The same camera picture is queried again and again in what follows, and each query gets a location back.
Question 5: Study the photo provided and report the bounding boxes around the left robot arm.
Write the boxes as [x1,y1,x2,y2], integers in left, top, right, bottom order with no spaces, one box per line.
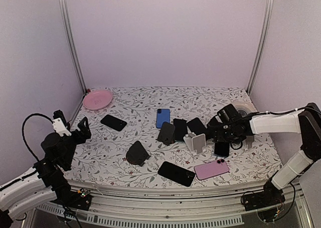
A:
[1,118,92,226]

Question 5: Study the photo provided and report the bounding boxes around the black phone blue case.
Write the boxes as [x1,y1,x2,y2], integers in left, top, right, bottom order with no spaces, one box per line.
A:
[214,142,230,158]

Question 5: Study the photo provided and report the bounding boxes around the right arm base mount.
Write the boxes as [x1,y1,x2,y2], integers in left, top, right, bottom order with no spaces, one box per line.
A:
[240,189,285,223]

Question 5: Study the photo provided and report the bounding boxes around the right aluminium frame post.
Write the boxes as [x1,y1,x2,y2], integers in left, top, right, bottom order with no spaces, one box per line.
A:
[246,0,274,96]

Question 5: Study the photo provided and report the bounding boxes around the black upright phone stand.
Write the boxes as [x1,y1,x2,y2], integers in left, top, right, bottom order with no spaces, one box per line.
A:
[156,122,175,146]

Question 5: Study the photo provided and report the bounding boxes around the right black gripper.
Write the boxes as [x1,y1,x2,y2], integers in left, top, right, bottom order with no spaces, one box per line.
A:
[214,126,240,144]

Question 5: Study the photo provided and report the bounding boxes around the aluminium frame post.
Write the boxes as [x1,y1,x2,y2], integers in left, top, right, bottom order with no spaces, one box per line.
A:
[58,0,87,95]
[246,0,274,96]

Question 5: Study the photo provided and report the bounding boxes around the pink phone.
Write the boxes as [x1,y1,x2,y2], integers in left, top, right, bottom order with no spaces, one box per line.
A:
[194,159,230,180]

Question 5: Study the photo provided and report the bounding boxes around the black phone front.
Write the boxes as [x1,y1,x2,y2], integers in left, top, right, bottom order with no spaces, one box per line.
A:
[157,161,196,187]

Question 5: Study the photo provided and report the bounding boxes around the white folding phone stand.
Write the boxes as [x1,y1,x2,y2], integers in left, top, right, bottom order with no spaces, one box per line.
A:
[243,136,255,149]

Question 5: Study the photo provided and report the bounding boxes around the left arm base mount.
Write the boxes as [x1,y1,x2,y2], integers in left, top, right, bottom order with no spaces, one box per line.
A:
[55,188,92,211]

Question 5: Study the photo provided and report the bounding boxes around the white grey phone stand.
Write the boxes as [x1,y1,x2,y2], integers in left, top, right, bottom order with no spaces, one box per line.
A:
[183,133,207,156]

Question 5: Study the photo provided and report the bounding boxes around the left black cable loop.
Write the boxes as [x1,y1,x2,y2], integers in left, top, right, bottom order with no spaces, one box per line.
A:
[21,112,55,162]

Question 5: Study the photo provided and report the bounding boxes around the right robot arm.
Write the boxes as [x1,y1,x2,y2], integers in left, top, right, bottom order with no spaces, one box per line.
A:
[207,102,320,206]

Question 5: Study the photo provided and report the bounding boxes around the pink plate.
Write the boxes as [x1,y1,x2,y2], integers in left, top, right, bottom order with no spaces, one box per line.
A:
[83,90,113,110]

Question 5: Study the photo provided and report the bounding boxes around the black round base stand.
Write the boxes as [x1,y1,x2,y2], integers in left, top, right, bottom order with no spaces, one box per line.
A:
[125,141,151,167]

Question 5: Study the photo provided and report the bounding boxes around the left aluminium frame post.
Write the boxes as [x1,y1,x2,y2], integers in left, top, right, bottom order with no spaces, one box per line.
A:
[58,0,87,95]

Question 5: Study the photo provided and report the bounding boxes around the black phone teal edge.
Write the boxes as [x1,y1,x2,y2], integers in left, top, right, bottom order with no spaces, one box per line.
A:
[173,119,188,142]

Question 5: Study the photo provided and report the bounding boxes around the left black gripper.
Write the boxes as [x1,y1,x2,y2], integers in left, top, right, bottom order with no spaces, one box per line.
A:
[62,118,92,168]

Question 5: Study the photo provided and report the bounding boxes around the front aluminium rail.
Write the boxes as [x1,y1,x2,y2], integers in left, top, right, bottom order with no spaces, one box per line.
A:
[22,182,306,228]

